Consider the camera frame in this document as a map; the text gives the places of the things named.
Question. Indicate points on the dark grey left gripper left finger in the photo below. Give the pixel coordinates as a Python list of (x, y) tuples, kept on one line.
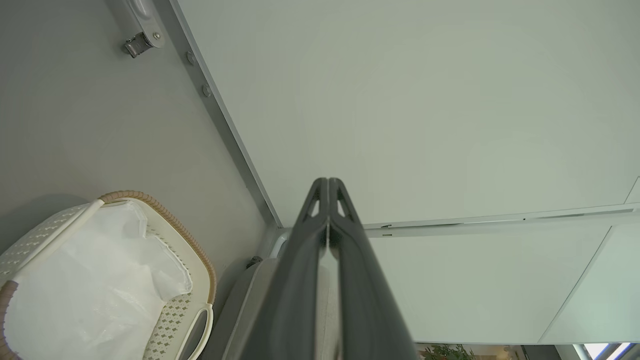
[(290, 300)]

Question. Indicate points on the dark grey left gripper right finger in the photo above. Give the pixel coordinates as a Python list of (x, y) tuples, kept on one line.
[(365, 300)]

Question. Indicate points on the white basket with brown rim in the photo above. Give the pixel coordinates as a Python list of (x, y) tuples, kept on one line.
[(175, 320)]

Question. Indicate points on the green potted plant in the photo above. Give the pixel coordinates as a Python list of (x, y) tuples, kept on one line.
[(447, 352)]

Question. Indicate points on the bright window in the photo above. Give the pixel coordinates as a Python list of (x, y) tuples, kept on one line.
[(605, 351)]

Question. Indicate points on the metal table leg caster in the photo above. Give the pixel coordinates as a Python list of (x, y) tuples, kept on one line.
[(145, 25)]

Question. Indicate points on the grey partition base rail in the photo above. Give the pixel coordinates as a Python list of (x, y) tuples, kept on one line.
[(222, 125)]

